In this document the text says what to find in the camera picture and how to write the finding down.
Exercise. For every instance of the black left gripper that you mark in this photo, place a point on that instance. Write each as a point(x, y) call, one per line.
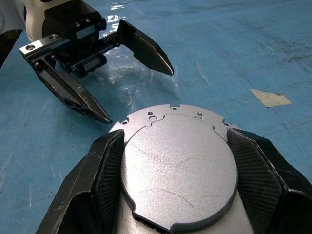
point(70, 24)

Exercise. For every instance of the round motor housing lid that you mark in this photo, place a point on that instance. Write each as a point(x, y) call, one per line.
point(178, 165)

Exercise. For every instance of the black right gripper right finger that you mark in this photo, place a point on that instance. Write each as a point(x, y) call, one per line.
point(273, 190)

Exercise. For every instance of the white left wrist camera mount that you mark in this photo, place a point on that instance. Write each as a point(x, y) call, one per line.
point(34, 22)

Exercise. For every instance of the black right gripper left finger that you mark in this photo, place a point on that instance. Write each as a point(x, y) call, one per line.
point(83, 190)

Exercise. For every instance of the beige tape patch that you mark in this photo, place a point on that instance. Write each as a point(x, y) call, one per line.
point(270, 97)

